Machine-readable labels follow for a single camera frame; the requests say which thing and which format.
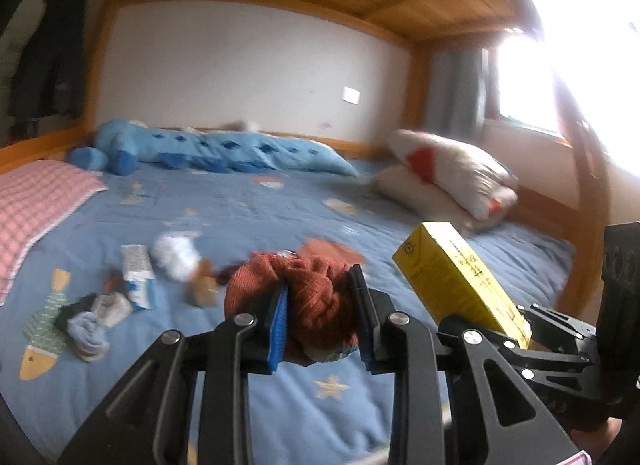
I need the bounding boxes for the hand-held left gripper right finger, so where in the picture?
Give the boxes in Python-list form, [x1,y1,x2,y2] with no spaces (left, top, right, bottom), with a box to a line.
[348,264,592,465]

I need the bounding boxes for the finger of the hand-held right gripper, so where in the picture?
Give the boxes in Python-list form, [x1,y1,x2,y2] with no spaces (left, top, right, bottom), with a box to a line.
[517,302,608,361]
[492,331,608,403]

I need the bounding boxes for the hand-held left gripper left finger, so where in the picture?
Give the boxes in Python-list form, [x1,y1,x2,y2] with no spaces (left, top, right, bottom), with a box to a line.
[59,289,291,465]

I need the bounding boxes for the rust red knitted sock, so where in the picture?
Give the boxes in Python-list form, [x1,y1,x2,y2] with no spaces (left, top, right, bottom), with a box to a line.
[223,240,366,363]

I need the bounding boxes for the yellow cardboard box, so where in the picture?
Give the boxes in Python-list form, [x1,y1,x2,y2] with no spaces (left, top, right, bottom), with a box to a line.
[391,221,533,350]

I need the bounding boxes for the white tissue wad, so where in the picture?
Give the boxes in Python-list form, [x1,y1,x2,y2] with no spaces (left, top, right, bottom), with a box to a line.
[151,232,203,282]

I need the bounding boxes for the white drink carton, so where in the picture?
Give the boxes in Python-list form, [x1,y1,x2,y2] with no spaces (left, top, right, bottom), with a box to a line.
[120,243,157,311]

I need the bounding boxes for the small brown object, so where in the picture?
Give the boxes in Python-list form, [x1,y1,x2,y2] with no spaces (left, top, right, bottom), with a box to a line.
[187,260,221,307]

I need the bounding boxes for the blue printed bedsheet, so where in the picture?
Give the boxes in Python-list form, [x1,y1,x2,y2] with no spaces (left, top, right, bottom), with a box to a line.
[0,160,576,463]

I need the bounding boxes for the beige pillow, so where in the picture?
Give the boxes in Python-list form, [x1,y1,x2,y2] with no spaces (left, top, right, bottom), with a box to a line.
[370,165,506,233]

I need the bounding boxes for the grey white sock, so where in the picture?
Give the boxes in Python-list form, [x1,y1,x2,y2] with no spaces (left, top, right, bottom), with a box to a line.
[92,292,133,328]

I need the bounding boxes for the white pillow with red print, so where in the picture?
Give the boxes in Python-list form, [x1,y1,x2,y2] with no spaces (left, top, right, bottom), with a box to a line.
[387,129,519,222]

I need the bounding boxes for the light blue sock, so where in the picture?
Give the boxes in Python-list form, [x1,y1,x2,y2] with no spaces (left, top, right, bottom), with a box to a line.
[66,311,110,362]

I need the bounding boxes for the long blue plush toy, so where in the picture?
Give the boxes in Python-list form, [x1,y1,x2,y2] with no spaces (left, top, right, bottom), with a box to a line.
[67,118,360,178]

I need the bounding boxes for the black sock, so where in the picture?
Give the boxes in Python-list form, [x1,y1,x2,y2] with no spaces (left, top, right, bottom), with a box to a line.
[54,295,96,333]

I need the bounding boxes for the window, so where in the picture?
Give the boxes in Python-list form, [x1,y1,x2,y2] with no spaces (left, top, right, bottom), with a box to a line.
[492,30,576,146]

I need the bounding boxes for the grey curtain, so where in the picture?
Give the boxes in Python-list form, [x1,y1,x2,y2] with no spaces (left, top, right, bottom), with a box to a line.
[430,47,491,138]

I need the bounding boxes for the pink checked blanket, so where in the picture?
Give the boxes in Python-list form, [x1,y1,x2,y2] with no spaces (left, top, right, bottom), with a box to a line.
[0,160,108,306]

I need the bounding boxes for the dark hanging clothes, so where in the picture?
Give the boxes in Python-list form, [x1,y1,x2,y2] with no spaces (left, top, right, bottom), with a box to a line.
[7,0,93,123]

